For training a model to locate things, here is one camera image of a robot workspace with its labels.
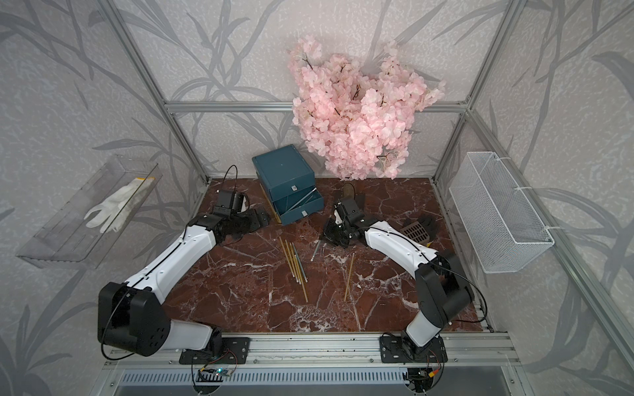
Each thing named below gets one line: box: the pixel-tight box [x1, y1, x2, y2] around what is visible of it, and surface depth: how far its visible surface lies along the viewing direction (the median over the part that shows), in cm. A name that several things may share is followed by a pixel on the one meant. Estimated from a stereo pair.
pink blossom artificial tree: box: [289, 36, 445, 181], surface depth 70 cm
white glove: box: [83, 177, 156, 234], surface depth 68 cm
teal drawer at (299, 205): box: [272, 186, 325, 227], surface depth 96 cm
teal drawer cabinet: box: [251, 144, 324, 218], surface depth 96 cm
